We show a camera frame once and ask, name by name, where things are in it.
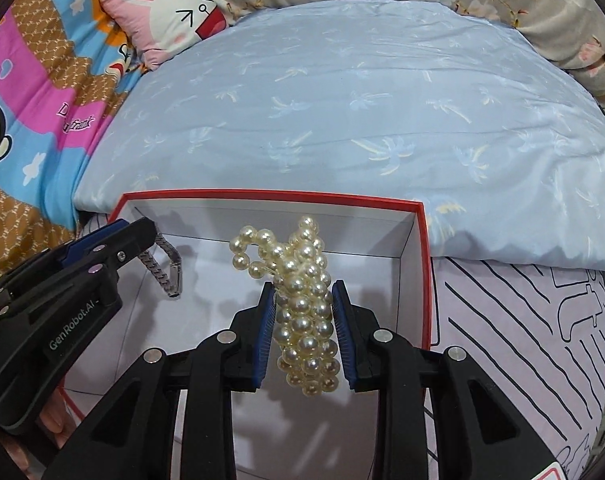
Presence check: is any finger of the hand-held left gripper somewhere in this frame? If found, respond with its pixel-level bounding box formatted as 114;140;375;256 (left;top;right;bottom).
0;219;133;302
0;216;160;312

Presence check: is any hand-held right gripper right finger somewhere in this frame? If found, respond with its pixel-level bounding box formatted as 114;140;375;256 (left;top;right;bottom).
331;280;558;480

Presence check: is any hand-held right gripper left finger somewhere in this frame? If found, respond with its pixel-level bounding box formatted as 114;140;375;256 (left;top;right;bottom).
42;282;278;480

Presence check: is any silver metal wristwatch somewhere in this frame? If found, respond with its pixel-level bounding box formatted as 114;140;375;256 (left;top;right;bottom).
137;241;183;299

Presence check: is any white pearl necklace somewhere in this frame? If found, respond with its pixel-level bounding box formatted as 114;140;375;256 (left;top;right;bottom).
230;216;342;397

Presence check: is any red and white cardboard box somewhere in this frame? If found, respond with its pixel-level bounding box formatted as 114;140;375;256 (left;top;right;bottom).
57;188;436;480

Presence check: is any person's left hand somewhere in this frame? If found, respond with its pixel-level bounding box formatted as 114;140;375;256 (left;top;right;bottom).
7;389;89;477

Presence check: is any colourful monkey cartoon blanket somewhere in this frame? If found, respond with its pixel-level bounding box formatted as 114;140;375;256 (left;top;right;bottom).
0;0;150;283

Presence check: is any pink bunny pillow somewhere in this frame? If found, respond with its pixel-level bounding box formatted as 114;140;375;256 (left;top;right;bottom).
99;0;239;72

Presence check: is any light blue palm-print quilt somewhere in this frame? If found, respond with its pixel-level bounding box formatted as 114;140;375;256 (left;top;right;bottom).
75;0;605;277

